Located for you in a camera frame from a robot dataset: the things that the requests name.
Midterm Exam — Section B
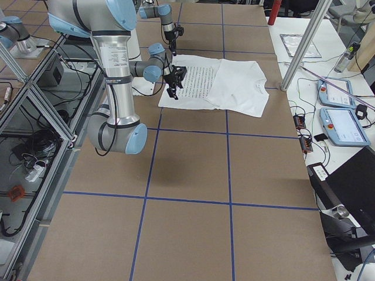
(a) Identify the red fire extinguisher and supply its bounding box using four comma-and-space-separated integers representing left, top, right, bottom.
268, 0, 282, 26

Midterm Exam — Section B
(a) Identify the lower blue teach pendant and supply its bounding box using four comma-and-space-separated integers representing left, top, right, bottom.
319, 107, 371, 147

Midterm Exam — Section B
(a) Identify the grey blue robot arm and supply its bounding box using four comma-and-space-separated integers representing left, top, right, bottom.
48, 1, 187, 155
138, 4, 185, 56

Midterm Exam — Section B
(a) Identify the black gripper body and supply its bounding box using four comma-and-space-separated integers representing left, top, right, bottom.
163, 65, 188, 90
162, 25, 185, 44

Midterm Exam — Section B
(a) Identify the black laptop computer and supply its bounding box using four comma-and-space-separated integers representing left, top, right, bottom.
306, 145, 375, 229

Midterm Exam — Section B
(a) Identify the black relay module lower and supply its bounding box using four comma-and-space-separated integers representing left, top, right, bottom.
299, 136, 313, 154

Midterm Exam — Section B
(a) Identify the white long-sleeve printed shirt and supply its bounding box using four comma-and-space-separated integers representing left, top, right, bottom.
158, 54, 269, 118

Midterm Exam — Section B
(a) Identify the upper blue teach pendant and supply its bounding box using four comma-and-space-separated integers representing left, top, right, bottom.
318, 77, 356, 109

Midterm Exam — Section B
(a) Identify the orange object under frame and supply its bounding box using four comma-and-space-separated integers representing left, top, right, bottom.
7, 185, 25, 202

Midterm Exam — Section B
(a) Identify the black relay module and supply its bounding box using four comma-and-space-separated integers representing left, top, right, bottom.
293, 115, 306, 129
299, 136, 313, 154

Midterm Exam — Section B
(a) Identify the white power strip on floor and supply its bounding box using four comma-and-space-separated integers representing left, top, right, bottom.
25, 164, 46, 183

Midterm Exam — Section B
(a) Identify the grey aluminium frame post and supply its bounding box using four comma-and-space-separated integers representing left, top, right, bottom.
281, 0, 332, 91

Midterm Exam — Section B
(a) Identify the black relay module upper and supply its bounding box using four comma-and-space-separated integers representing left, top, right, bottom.
293, 115, 306, 129

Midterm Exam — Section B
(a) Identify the blue teach pendant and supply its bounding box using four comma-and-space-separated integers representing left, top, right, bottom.
319, 107, 371, 147
318, 77, 356, 109

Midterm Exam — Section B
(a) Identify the silver foil tray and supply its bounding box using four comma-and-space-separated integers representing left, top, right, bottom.
280, 33, 322, 58

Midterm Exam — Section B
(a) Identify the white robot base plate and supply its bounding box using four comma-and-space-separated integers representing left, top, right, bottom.
132, 80, 155, 96

